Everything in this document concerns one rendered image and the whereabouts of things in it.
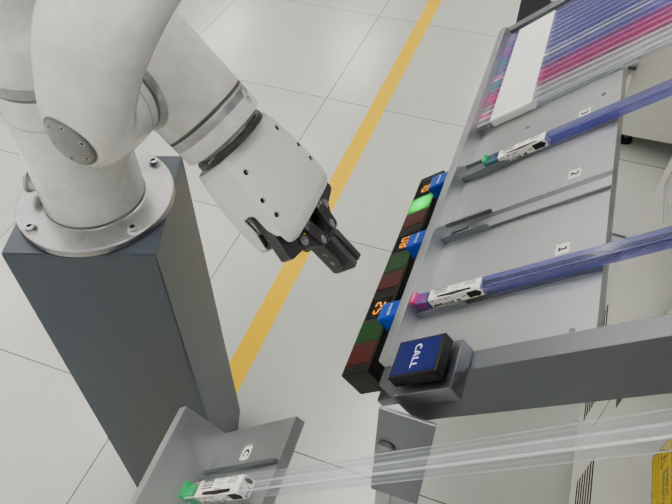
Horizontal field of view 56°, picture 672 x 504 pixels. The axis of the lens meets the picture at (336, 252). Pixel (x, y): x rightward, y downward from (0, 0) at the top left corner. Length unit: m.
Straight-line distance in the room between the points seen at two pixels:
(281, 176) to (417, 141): 1.48
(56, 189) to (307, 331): 0.88
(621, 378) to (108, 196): 0.56
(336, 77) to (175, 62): 1.80
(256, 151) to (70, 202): 0.28
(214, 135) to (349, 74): 1.80
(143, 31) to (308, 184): 0.23
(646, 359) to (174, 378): 0.68
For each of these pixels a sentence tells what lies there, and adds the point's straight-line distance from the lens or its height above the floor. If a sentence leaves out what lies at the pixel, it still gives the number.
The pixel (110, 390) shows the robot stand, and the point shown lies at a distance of 1.04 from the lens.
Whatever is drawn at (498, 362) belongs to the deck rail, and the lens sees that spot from 0.53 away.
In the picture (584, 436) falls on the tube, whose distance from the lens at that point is 0.32.
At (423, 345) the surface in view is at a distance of 0.54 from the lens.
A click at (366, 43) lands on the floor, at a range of 2.52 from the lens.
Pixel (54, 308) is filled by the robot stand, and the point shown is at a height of 0.60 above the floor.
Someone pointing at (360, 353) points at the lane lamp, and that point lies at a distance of 0.70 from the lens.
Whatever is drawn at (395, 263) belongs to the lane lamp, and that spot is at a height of 0.66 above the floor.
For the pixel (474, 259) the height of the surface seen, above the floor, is 0.75.
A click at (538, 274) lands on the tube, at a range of 0.58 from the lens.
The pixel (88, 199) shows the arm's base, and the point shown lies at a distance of 0.77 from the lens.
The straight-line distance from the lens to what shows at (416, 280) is 0.67.
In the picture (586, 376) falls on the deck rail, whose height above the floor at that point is 0.82.
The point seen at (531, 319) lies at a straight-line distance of 0.56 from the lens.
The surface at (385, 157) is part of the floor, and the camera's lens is 1.97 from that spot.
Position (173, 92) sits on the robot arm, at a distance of 0.54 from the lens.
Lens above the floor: 1.24
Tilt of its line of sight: 48 degrees down
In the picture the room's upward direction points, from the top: straight up
